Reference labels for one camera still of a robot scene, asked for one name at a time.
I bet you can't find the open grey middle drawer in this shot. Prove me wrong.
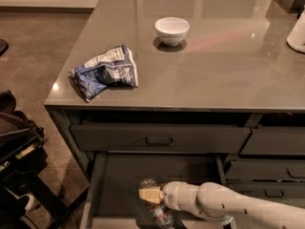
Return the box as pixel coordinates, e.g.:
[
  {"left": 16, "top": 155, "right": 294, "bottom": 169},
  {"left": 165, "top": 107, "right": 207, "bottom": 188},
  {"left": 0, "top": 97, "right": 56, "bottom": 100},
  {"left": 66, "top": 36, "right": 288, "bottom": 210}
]
[{"left": 80, "top": 152, "right": 224, "bottom": 229}]

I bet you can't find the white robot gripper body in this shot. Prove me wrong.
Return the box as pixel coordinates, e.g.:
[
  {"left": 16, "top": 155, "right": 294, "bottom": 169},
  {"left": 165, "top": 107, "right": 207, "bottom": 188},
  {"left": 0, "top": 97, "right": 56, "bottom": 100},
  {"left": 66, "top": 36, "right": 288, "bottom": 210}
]
[{"left": 162, "top": 181, "right": 202, "bottom": 215}]

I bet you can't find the grey right bottom drawer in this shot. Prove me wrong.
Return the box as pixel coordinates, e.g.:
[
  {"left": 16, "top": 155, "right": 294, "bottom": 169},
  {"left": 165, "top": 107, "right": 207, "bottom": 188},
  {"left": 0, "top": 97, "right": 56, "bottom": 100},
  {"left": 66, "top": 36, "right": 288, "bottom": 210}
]
[{"left": 228, "top": 181, "right": 305, "bottom": 198}]

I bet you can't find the crumpled blue chip bag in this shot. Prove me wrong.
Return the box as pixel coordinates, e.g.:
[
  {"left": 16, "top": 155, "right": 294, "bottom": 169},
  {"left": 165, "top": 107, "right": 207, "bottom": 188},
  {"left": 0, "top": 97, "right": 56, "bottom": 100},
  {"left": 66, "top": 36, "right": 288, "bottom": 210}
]
[{"left": 69, "top": 45, "right": 138, "bottom": 102}]

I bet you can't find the grey right top drawer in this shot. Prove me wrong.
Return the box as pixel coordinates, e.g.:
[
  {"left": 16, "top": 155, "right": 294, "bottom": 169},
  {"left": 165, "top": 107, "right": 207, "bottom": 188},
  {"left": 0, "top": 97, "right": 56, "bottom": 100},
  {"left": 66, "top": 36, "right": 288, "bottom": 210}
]
[{"left": 241, "top": 127, "right": 305, "bottom": 156}]

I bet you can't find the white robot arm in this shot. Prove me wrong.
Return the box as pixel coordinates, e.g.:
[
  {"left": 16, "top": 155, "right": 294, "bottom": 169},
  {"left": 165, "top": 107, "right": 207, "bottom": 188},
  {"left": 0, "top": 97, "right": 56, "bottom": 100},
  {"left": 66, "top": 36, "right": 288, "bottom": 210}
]
[{"left": 138, "top": 181, "right": 305, "bottom": 229}]

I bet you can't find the white ceramic bowl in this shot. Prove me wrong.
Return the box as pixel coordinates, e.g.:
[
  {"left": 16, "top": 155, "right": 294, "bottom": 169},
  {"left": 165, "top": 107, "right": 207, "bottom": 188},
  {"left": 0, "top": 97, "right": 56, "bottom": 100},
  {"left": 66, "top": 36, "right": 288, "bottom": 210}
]
[{"left": 154, "top": 17, "right": 190, "bottom": 46}]

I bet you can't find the clear plastic water bottle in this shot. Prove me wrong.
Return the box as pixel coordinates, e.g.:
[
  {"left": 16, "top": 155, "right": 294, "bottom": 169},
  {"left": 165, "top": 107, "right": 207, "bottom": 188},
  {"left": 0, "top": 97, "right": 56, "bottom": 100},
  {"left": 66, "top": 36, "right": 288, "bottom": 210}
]
[{"left": 138, "top": 177, "right": 174, "bottom": 229}]

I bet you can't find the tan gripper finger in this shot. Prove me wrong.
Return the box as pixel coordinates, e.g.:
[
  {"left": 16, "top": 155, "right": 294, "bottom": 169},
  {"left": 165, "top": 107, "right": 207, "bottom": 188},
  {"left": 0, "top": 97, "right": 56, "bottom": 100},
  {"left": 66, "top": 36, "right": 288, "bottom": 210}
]
[{"left": 138, "top": 186, "right": 164, "bottom": 204}]

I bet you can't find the grey right middle drawer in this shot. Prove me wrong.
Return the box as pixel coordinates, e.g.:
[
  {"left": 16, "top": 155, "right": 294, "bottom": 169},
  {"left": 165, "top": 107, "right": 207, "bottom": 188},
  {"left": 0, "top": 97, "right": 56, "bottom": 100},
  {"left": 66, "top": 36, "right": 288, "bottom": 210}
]
[{"left": 226, "top": 159, "right": 305, "bottom": 181}]

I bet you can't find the black round object left edge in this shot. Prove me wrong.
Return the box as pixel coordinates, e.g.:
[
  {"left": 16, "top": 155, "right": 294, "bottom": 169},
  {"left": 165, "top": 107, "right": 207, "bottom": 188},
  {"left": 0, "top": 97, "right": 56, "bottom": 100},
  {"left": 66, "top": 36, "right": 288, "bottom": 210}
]
[{"left": 0, "top": 38, "right": 9, "bottom": 56}]

